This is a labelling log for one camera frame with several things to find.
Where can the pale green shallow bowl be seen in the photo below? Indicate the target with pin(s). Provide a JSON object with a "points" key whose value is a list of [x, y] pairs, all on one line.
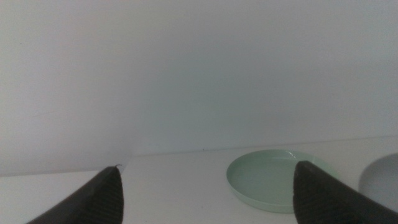
{"points": [[261, 177]]}

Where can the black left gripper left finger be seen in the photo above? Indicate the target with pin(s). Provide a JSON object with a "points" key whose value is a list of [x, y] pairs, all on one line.
{"points": [[99, 199]]}

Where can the grey shallow bowl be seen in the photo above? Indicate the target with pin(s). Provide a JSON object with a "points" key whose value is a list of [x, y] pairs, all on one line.
{"points": [[382, 180]]}

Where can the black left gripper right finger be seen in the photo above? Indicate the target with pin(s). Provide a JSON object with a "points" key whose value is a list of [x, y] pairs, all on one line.
{"points": [[320, 199]]}

